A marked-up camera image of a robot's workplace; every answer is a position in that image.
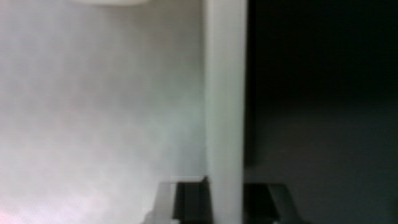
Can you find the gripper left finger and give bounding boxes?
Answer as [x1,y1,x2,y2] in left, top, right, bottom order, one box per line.
[141,176,210,224]

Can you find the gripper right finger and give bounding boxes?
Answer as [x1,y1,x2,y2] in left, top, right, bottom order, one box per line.
[244,183,310,224]

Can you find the white desk top tray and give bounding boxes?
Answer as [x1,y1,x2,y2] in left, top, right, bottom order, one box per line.
[0,0,248,224]

